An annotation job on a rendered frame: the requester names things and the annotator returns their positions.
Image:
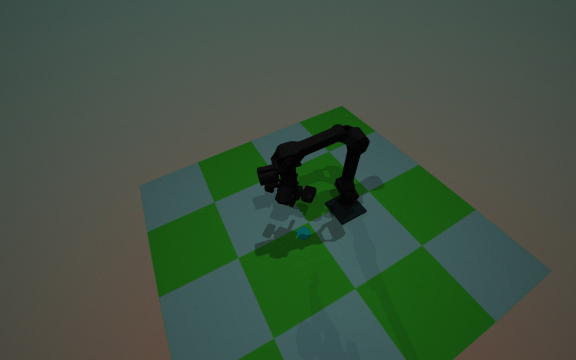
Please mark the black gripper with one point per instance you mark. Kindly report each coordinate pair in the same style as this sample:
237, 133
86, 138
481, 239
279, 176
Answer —
307, 194

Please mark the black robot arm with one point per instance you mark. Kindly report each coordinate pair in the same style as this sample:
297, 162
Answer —
288, 156

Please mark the teal flat circle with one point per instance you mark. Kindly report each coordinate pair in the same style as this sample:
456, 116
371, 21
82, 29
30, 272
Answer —
303, 233

